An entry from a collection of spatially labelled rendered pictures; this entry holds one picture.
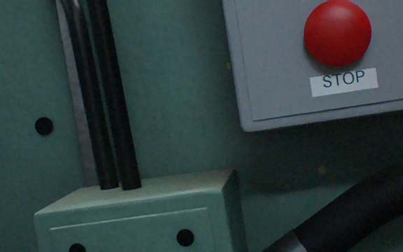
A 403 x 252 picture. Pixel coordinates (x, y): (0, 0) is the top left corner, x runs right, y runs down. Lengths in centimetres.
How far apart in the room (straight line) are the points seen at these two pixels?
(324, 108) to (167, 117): 10
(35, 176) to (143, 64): 11
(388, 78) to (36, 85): 22
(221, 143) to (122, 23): 8
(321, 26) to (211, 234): 10
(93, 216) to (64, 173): 13
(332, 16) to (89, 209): 14
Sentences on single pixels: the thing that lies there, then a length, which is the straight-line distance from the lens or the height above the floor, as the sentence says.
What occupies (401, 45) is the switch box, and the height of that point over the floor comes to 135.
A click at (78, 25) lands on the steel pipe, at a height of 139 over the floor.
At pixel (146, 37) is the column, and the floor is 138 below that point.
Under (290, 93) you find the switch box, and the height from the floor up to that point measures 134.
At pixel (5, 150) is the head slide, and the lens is 51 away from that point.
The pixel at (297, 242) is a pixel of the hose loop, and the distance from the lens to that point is 40.
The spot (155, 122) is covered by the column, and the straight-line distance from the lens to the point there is 45.
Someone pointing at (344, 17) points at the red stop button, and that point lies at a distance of 37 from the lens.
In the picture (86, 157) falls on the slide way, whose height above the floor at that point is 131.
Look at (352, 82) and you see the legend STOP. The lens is 38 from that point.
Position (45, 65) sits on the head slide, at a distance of 50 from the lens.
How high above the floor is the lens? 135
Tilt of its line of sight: 3 degrees down
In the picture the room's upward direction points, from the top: 9 degrees counter-clockwise
